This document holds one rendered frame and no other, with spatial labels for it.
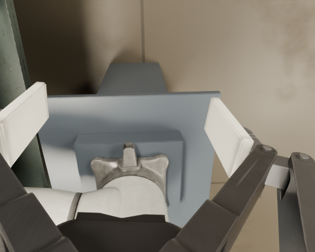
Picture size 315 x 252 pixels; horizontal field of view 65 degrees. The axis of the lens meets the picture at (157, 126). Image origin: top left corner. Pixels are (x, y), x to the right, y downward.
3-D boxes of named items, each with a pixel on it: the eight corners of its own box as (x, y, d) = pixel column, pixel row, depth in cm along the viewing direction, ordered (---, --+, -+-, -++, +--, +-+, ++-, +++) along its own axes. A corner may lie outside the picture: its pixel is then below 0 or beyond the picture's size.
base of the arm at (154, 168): (168, 139, 57) (171, 152, 52) (167, 210, 67) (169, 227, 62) (88, 142, 56) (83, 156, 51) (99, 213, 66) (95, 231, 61)
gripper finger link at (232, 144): (242, 139, 14) (255, 140, 14) (210, 96, 20) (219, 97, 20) (229, 181, 15) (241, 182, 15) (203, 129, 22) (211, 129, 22)
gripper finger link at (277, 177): (264, 169, 13) (316, 172, 13) (231, 125, 17) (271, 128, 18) (255, 191, 14) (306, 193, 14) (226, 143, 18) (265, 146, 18)
